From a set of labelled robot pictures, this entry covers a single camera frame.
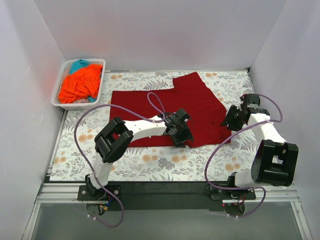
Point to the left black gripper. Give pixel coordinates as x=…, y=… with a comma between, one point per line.
x=182, y=126

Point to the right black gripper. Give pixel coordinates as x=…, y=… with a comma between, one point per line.
x=233, y=118

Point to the dark red t-shirt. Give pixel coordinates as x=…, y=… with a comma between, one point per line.
x=190, y=93

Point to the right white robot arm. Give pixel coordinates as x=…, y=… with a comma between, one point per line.
x=275, y=161

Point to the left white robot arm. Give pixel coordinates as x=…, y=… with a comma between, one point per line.
x=113, y=140

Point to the pink garment in basket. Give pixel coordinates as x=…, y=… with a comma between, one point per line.
x=82, y=101

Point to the orange t-shirt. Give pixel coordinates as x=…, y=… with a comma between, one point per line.
x=82, y=84

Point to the floral patterned table mat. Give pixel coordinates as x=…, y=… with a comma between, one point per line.
x=75, y=150

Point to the teal t-shirt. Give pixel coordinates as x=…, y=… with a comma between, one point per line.
x=77, y=65

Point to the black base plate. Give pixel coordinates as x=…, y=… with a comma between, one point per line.
x=212, y=202

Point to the aluminium frame rail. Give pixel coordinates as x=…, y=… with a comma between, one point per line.
x=67, y=192

